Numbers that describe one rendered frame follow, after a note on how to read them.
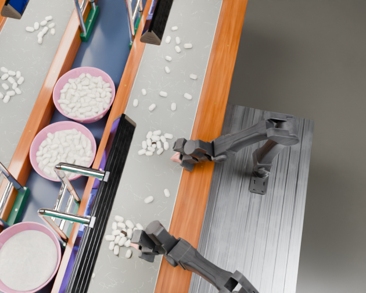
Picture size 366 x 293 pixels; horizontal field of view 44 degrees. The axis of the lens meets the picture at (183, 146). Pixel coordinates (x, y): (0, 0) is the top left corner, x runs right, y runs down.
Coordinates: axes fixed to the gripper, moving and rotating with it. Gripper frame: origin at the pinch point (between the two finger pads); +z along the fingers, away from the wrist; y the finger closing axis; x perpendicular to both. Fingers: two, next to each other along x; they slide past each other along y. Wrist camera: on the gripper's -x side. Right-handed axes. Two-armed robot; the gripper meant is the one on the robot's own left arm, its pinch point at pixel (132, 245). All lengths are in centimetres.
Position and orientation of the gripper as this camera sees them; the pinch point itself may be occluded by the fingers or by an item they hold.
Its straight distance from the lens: 166.4
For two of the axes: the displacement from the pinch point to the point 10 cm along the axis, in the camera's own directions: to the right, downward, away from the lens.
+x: 6.2, 4.6, 6.4
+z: -7.5, 1.2, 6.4
